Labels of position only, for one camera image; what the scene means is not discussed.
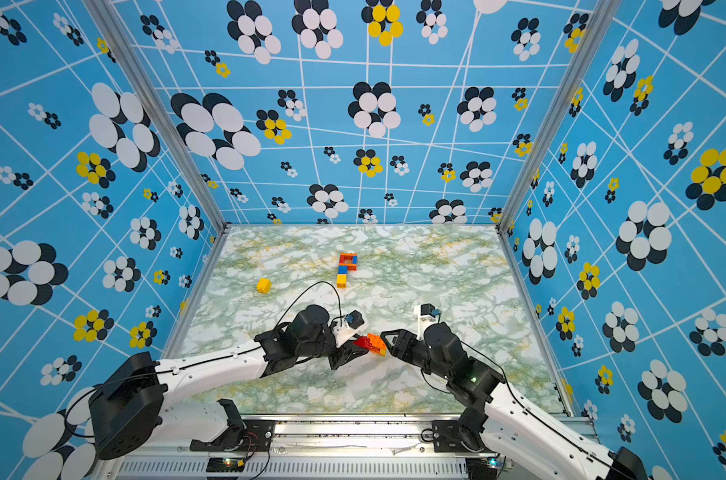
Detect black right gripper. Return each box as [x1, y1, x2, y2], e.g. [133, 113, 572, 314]
[381, 329, 453, 385]

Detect orange long lego plate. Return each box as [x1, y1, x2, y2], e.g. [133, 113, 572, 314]
[367, 334, 387, 356]

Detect red square lego brick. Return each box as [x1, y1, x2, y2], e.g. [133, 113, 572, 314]
[354, 336, 372, 350]

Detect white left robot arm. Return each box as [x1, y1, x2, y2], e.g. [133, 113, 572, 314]
[88, 304, 368, 460]

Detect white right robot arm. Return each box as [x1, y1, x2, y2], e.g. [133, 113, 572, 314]
[380, 304, 648, 479]

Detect yellow square lego brick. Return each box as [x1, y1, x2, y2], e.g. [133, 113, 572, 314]
[257, 278, 272, 294]

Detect aluminium front rail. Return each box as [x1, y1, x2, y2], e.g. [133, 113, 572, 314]
[89, 413, 616, 480]

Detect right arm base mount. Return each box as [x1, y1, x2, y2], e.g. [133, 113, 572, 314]
[430, 420, 482, 453]

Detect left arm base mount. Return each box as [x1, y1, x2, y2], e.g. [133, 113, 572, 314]
[189, 419, 276, 453]

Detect right aluminium corner post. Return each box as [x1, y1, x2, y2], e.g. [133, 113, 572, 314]
[498, 0, 621, 235]

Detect aluminium corner post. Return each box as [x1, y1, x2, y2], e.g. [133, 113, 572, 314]
[84, 0, 227, 235]
[498, 0, 621, 235]

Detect left aluminium corner post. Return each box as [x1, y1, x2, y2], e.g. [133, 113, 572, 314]
[84, 0, 227, 235]

